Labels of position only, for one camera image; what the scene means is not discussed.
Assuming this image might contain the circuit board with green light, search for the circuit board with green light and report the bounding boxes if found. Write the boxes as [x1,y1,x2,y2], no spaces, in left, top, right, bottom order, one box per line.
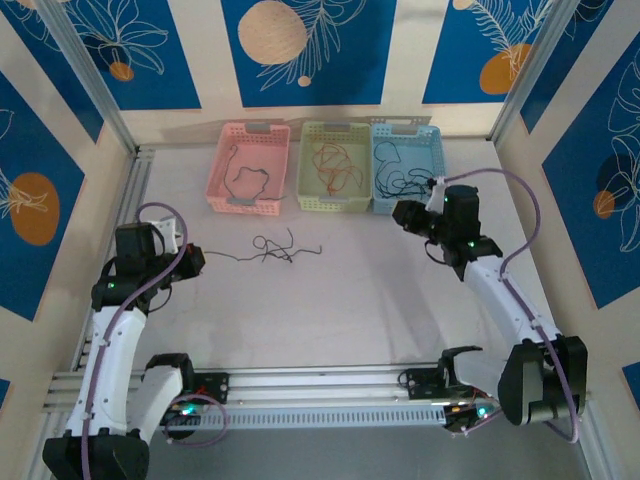
[158,398,207,428]
[442,397,502,435]

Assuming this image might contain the grey slotted cable duct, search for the grey slotted cable duct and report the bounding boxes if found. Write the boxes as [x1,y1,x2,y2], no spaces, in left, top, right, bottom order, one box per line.
[115,402,451,432]

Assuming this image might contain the blue plastic basket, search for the blue plastic basket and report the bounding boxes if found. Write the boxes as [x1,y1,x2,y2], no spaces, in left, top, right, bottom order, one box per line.
[370,123,448,217]

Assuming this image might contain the thin dark grey cable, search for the thin dark grey cable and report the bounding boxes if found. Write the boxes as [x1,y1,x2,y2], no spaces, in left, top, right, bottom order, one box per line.
[233,166,288,201]

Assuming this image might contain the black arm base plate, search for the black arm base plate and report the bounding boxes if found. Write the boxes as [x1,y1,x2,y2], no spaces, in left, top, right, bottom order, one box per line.
[192,371,231,405]
[402,367,444,401]

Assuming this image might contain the pink plastic basket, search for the pink plastic basket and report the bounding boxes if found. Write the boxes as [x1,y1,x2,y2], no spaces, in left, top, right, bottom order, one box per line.
[204,121,292,217]

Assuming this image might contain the aluminium frame beam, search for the aluminium frame beam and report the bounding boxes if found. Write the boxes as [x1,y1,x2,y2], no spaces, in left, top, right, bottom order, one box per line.
[42,360,590,414]

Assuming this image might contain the aluminium frame post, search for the aluminium frame post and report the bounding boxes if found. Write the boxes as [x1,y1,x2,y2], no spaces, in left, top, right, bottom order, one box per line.
[492,0,577,142]
[567,398,621,480]
[35,0,140,154]

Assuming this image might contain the green plastic basket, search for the green plastic basket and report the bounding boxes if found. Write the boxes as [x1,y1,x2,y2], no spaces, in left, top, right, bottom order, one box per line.
[296,121,374,214]

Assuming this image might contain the thin orange cable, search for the thin orange cable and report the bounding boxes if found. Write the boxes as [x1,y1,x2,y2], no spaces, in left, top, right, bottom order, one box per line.
[311,143,354,195]

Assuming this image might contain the pile of wires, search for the pile of wires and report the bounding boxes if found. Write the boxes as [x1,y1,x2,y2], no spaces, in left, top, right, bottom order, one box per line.
[319,149,366,194]

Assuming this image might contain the thin dark green cable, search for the thin dark green cable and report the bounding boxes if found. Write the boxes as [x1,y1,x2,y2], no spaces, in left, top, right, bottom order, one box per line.
[223,145,239,199]

